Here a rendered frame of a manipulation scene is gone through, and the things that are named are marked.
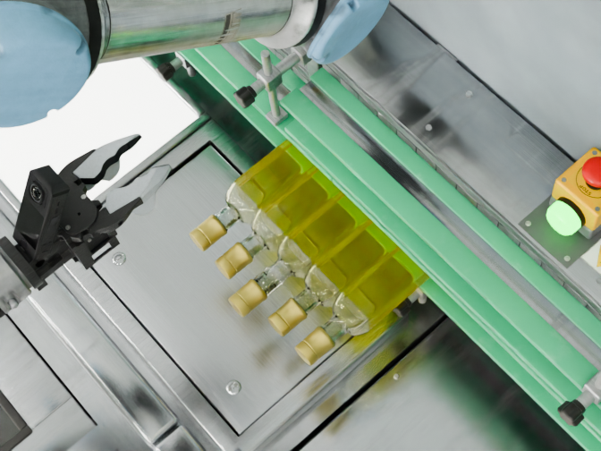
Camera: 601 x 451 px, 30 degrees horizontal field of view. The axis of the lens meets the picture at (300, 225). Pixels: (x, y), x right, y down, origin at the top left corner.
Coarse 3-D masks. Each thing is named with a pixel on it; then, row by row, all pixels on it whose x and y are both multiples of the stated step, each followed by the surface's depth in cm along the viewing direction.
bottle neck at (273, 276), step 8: (272, 264) 158; (280, 264) 157; (264, 272) 157; (272, 272) 157; (280, 272) 157; (288, 272) 157; (256, 280) 156; (264, 280) 156; (272, 280) 156; (280, 280) 157; (264, 288) 156; (272, 288) 157
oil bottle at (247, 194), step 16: (288, 144) 164; (272, 160) 163; (288, 160) 163; (304, 160) 162; (240, 176) 162; (256, 176) 162; (272, 176) 162; (288, 176) 162; (240, 192) 161; (256, 192) 161; (272, 192) 161; (240, 208) 161; (256, 208) 161
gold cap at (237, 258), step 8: (232, 248) 159; (240, 248) 159; (224, 256) 159; (232, 256) 158; (240, 256) 158; (248, 256) 159; (216, 264) 159; (224, 264) 158; (232, 264) 158; (240, 264) 159; (248, 264) 160; (224, 272) 158; (232, 272) 158
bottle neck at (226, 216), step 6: (222, 210) 162; (228, 210) 162; (216, 216) 161; (222, 216) 161; (228, 216) 161; (234, 216) 162; (222, 222) 161; (228, 222) 161; (234, 222) 162; (228, 228) 162
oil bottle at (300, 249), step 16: (320, 208) 159; (336, 208) 159; (352, 208) 159; (304, 224) 158; (320, 224) 158; (336, 224) 158; (352, 224) 158; (288, 240) 157; (304, 240) 157; (320, 240) 157; (336, 240) 157; (288, 256) 157; (304, 256) 156; (320, 256) 157; (304, 272) 158
